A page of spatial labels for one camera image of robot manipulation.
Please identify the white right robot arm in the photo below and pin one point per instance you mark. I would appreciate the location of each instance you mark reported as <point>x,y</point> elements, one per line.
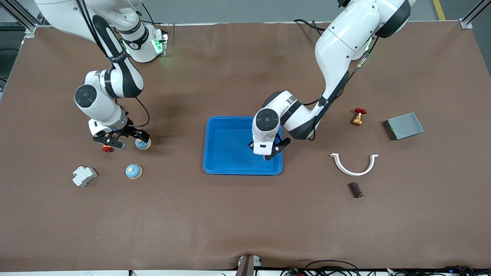
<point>115,76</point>

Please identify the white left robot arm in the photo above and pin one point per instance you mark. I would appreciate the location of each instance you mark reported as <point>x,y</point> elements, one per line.
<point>345,38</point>

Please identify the dark brown electrolytic capacitor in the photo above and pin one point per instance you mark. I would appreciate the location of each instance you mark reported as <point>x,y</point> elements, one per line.
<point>355,190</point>

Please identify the blue plastic tray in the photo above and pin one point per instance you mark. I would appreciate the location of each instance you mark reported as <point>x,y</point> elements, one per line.
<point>226,149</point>

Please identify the aluminium frame profile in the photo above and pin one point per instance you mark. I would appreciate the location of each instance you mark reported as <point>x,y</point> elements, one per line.
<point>465,23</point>
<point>30,28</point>

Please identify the white circuit breaker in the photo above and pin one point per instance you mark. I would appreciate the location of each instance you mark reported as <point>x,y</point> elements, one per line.
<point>83,176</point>

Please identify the brown table mat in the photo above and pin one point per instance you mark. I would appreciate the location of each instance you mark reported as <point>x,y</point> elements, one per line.
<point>245,214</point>

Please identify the grey metal box module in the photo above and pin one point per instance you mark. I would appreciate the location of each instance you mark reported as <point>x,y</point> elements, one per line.
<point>404,126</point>

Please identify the white half-round pipe clamp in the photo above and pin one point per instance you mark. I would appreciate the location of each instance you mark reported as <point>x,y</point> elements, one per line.
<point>355,173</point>

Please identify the blue service bell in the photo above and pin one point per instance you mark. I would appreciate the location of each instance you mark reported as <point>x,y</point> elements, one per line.
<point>134,171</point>
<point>142,145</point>

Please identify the red yellow stacked push button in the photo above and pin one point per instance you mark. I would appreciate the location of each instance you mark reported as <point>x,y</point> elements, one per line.
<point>106,149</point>

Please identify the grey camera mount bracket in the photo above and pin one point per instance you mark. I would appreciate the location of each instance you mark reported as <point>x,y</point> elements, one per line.
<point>245,266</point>

